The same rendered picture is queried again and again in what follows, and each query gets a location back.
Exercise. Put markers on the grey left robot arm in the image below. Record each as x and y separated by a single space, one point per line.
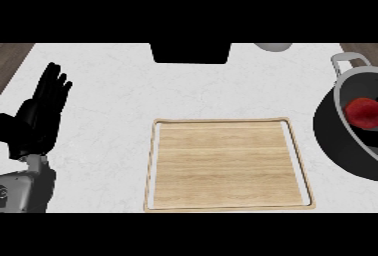
27 186

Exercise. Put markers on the black pot with grey rim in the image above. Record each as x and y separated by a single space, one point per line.
352 133

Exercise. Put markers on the pale wooden tray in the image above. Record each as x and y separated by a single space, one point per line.
226 165

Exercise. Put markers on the black appliance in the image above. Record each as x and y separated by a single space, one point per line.
191 52

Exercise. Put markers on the red fruit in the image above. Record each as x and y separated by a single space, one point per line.
362 113

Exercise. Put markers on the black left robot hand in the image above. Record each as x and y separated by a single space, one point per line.
40 113

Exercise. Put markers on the grey round object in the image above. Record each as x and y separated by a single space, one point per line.
274 46

